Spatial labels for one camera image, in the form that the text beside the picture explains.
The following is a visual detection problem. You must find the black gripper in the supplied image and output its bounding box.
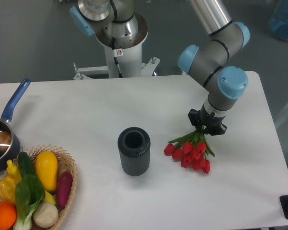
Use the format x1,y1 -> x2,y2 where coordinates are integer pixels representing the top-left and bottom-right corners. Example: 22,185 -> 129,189
188,109 -> 227,136

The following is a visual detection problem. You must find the red tulip bouquet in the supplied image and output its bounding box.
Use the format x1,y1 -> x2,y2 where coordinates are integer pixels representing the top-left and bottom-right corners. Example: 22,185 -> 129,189
164,126 -> 215,174

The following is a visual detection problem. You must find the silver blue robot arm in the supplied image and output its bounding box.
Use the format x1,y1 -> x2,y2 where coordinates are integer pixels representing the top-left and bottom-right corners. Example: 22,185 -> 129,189
70,0 -> 250,136

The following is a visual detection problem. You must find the dark grey ribbed vase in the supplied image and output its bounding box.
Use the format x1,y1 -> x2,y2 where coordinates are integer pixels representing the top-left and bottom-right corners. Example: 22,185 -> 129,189
117,127 -> 151,176

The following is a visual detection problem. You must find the blue translucent container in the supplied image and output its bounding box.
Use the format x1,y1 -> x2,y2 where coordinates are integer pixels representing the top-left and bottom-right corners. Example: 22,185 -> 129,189
268,0 -> 288,41

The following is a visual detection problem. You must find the woven wicker basket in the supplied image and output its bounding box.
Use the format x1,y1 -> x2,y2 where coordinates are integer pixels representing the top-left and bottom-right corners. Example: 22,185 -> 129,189
0,145 -> 77,230

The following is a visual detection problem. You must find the purple eggplant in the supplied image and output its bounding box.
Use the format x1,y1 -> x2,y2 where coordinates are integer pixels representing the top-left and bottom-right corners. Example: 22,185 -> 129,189
55,171 -> 73,208

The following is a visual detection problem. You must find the yellow squash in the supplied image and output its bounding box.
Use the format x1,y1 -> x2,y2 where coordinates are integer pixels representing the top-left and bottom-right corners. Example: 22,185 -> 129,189
36,151 -> 58,193

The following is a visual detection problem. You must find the yellow banana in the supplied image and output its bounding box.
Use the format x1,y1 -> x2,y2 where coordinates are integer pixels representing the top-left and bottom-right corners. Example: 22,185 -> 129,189
44,191 -> 56,205

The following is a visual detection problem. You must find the beige steamed bun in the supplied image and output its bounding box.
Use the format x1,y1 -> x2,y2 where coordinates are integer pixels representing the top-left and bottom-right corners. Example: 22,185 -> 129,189
33,202 -> 59,228

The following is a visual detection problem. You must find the green cucumber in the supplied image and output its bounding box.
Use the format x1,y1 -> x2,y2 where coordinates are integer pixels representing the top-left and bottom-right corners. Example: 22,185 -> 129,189
17,151 -> 36,177

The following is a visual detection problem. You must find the green bok choy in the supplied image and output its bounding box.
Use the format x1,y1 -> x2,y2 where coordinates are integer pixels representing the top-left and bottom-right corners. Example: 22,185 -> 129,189
13,174 -> 45,230

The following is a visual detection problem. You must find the small yellow gourd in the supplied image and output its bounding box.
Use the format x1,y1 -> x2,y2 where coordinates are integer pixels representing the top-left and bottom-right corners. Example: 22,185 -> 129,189
7,160 -> 22,183

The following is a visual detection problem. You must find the brown bun in pan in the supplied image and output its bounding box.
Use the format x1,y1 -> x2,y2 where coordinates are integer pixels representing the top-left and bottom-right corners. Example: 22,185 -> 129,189
0,131 -> 12,152

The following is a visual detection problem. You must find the yellow bell pepper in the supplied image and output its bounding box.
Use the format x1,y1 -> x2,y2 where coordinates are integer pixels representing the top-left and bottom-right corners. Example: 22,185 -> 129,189
0,176 -> 17,205

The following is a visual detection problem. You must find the orange fruit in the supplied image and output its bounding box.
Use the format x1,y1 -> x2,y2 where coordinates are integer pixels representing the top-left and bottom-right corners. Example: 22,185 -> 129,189
0,202 -> 17,230

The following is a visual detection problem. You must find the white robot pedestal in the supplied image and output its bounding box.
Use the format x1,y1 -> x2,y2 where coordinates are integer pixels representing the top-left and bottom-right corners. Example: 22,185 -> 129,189
70,8 -> 161,80

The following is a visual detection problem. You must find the black cable on pedestal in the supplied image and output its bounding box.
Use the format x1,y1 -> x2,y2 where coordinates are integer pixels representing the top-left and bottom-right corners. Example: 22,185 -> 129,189
111,37 -> 123,79

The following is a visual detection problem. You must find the blue handled saucepan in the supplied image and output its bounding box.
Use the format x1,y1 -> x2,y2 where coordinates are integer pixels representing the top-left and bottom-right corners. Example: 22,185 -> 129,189
0,79 -> 31,171

